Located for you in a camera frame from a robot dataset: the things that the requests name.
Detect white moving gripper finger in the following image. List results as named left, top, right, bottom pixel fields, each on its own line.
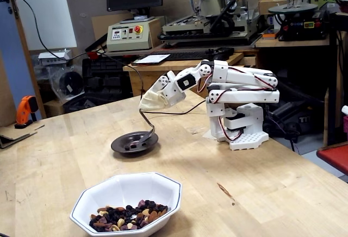
left=159, top=75, right=187, bottom=109

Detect bent metal spoon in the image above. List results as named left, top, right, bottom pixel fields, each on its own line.
left=138, top=108, right=156, bottom=144

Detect beige controller box red button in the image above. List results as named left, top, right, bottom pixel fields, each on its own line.
left=106, top=16, right=165, bottom=52

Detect dark brown plate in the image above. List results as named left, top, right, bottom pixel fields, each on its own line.
left=110, top=130, right=159, bottom=155

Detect plastic bag with black spool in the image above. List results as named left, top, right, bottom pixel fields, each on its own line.
left=46, top=64, right=85, bottom=99

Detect black tool case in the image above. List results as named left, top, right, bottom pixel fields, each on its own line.
left=260, top=79, right=327, bottom=145

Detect black computer mouse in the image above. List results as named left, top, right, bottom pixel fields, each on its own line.
left=213, top=53, right=231, bottom=63

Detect orange black power tool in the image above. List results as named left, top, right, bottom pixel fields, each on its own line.
left=14, top=95, right=39, bottom=129

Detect black plastic case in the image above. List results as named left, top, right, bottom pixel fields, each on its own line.
left=81, top=56, right=134, bottom=99

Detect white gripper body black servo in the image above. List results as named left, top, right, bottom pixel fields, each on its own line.
left=165, top=71, right=179, bottom=88

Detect black keyboard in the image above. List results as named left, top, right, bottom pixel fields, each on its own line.
left=160, top=51, right=210, bottom=60

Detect black desk gadget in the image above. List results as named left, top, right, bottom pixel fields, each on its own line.
left=202, top=47, right=235, bottom=63

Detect white octagonal bowl blue rim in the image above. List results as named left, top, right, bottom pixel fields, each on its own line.
left=70, top=172, right=182, bottom=236

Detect beige tape piece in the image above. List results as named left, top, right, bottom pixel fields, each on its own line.
left=202, top=128, right=218, bottom=141

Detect long black cable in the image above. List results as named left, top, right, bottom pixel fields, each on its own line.
left=0, top=0, right=207, bottom=115

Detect beige masking tape wrap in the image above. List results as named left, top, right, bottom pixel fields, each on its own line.
left=138, top=90, right=170, bottom=111

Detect flat cardboard sheets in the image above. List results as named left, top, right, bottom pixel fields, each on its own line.
left=0, top=130, right=38, bottom=149

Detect small white box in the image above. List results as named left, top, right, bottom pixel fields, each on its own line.
left=38, top=49, right=73, bottom=65

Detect white fixed gripper finger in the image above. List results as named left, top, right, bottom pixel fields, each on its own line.
left=145, top=80, right=163, bottom=95

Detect wooden workbench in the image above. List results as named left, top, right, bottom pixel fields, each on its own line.
left=255, top=34, right=343, bottom=145

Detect wooden desk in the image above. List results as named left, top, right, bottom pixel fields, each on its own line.
left=122, top=52, right=259, bottom=98

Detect red padded chair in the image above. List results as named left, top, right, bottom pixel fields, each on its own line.
left=316, top=141, right=348, bottom=178

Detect black scroll saw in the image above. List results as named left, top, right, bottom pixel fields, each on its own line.
left=268, top=0, right=331, bottom=42

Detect small dried fruit portion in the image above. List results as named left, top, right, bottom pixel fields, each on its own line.
left=123, top=142, right=149, bottom=150

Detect nut and dried fruit mix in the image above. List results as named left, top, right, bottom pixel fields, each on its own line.
left=89, top=199, right=169, bottom=233

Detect brown cardboard box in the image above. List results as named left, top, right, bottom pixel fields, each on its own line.
left=258, top=0, right=289, bottom=16

